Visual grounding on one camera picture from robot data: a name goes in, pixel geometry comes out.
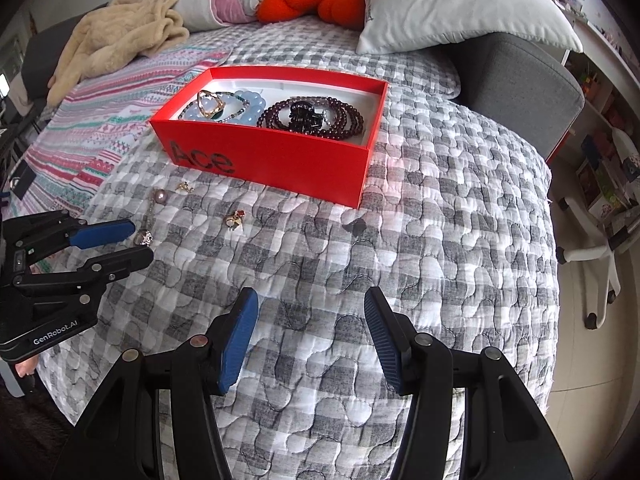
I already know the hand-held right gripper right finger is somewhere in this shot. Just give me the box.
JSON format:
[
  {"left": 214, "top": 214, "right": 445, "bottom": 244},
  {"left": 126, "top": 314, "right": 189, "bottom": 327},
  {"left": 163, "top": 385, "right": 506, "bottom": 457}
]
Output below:
[{"left": 363, "top": 286, "right": 573, "bottom": 480}]

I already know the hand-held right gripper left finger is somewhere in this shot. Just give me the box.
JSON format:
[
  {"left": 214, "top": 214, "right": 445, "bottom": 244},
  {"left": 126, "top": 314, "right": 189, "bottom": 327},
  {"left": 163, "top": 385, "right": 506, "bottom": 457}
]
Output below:
[{"left": 52, "top": 287, "right": 261, "bottom": 480}]

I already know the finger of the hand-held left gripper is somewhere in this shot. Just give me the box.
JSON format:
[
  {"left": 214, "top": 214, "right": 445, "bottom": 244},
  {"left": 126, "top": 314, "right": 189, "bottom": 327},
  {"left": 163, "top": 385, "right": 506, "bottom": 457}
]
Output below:
[
  {"left": 2, "top": 211, "right": 137, "bottom": 266},
  {"left": 12, "top": 246, "right": 155, "bottom": 308}
]

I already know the pearl drop earring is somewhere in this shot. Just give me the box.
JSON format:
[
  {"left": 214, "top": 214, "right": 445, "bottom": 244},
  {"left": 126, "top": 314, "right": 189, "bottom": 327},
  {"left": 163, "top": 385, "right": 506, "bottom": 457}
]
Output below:
[{"left": 132, "top": 187, "right": 169, "bottom": 247}]

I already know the green bead bracelet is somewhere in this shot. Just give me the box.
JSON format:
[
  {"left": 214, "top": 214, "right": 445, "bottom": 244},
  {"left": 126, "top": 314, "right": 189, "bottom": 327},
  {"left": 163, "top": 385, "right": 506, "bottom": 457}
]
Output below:
[{"left": 187, "top": 91, "right": 252, "bottom": 124}]

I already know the red cardboard box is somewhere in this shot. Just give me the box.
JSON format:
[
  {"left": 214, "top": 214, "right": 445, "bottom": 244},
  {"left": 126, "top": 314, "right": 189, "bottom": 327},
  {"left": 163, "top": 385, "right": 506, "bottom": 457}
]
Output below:
[{"left": 150, "top": 64, "right": 391, "bottom": 209}]

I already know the light blue bead bracelet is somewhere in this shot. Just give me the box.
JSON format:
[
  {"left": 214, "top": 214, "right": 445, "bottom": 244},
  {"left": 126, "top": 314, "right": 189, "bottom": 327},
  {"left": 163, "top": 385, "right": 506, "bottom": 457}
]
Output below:
[{"left": 182, "top": 89, "right": 279, "bottom": 127}]

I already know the dark red bead bracelet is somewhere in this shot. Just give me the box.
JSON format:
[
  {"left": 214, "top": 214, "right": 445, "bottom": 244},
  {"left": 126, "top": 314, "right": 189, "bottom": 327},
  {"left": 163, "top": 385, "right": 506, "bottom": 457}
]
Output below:
[{"left": 256, "top": 99, "right": 366, "bottom": 139}]

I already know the black hair claw clip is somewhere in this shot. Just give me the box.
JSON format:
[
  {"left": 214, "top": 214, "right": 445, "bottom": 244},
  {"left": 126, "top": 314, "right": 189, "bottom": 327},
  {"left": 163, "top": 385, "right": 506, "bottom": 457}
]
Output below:
[{"left": 285, "top": 101, "right": 326, "bottom": 134}]

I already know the gray checked quilt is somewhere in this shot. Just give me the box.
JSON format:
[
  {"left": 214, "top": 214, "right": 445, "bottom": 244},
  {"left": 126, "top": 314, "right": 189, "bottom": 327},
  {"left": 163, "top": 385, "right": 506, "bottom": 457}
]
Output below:
[{"left": 37, "top": 15, "right": 561, "bottom": 480}]

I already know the striped patterned bed sheet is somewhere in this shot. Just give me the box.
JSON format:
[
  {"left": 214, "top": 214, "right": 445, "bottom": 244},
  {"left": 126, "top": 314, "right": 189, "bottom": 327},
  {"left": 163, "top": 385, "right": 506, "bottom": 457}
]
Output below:
[{"left": 15, "top": 42, "right": 234, "bottom": 221}]

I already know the black flat device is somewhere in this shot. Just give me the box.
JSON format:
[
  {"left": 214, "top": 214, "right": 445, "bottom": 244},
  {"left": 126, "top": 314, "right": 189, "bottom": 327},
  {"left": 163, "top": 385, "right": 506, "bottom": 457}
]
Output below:
[{"left": 10, "top": 160, "right": 39, "bottom": 201}]

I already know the dark gray cushion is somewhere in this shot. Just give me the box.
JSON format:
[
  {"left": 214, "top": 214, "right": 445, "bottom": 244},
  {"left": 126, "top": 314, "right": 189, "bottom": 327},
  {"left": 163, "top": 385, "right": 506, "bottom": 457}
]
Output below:
[{"left": 20, "top": 22, "right": 82, "bottom": 107}]

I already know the beige plush blanket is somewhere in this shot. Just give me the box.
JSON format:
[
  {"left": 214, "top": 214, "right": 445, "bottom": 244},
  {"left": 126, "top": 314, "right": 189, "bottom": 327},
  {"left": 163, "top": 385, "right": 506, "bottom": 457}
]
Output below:
[{"left": 47, "top": 0, "right": 191, "bottom": 109}]

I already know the white office chair base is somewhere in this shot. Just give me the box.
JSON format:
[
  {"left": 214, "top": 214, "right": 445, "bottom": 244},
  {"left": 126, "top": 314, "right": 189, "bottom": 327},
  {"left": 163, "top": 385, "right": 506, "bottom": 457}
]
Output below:
[{"left": 555, "top": 127, "right": 640, "bottom": 331}]

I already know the gray armchair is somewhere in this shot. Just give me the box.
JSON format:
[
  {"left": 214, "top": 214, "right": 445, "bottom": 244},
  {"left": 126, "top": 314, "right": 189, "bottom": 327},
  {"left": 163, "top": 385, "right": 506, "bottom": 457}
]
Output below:
[{"left": 450, "top": 32, "right": 586, "bottom": 164}]

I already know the cluttered shelf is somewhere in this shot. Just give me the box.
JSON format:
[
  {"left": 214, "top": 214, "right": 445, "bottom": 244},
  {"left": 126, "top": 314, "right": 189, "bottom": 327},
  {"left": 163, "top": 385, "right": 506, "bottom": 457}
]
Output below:
[{"left": 530, "top": 0, "right": 640, "bottom": 221}]

